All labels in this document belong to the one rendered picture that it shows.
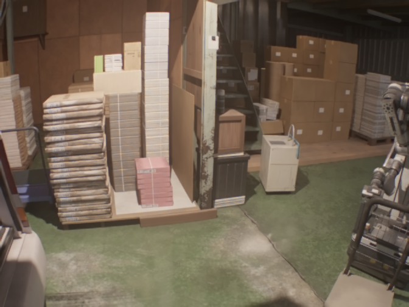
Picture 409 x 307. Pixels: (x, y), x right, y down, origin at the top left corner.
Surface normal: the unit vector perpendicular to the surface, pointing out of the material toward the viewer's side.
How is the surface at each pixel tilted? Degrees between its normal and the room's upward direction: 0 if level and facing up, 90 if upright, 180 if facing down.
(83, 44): 90
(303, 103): 90
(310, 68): 90
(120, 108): 90
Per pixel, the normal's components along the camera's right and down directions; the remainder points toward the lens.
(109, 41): 0.27, 0.34
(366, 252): -0.76, 0.22
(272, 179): 0.00, 0.36
